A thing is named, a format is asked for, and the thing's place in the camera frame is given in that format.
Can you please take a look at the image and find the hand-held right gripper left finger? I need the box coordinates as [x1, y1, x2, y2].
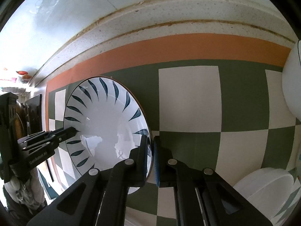
[26, 134, 153, 226]

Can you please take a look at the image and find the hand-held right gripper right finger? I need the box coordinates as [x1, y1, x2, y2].
[153, 135, 274, 226]

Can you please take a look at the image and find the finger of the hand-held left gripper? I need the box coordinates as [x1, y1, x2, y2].
[17, 127, 79, 157]

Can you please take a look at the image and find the white plate blue leaf pattern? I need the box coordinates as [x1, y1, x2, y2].
[63, 76, 152, 195]

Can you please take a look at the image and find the white bowl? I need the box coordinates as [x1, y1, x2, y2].
[282, 40, 301, 126]
[233, 167, 297, 224]

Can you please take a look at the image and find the black induction cooker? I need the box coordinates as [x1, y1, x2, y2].
[25, 94, 46, 135]

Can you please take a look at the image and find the green white checkered mat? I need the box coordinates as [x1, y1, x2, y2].
[38, 33, 301, 226]

